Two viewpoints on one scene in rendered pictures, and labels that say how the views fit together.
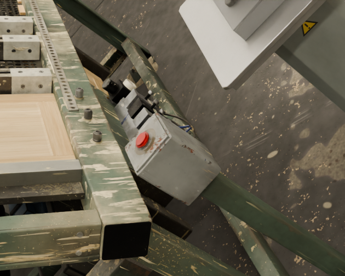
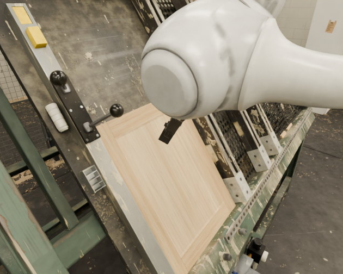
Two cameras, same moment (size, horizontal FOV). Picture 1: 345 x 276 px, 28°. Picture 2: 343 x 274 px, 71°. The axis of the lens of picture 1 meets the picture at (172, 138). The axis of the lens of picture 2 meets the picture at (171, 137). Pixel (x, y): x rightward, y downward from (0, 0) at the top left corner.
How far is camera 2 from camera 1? 1.22 m
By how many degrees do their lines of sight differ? 20
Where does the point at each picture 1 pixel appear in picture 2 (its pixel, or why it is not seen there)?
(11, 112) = (208, 192)
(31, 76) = (240, 188)
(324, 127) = not seen: outside the picture
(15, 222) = not seen: outside the picture
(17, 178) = (144, 255)
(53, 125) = (209, 231)
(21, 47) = (259, 160)
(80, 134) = (207, 266)
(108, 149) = not seen: outside the picture
